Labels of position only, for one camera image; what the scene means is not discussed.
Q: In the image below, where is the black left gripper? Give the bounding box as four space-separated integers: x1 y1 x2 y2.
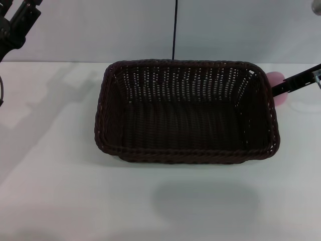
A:
0 0 42 63

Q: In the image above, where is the dark brown wicker basket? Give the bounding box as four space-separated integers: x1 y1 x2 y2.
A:
93 58 281 165

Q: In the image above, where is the pink soft object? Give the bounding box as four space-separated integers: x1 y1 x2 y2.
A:
266 71 288 107

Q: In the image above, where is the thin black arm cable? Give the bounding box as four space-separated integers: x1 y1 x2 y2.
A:
0 74 5 107

